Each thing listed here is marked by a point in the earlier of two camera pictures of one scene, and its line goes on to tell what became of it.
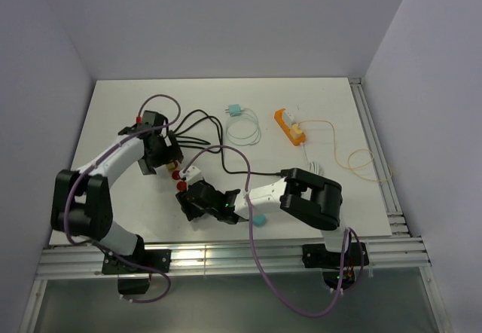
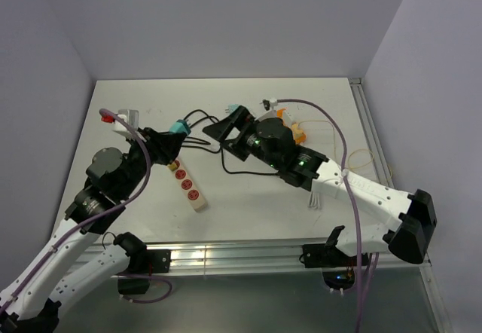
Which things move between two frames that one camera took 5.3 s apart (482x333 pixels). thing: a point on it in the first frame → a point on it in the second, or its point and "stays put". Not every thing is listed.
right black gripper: (186, 207) → (241, 119)
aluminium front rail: (385, 255) stays put
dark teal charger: (259, 220) → (180, 126)
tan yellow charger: (294, 131) stays put
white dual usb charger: (288, 118) stays put
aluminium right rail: (398, 223) stays put
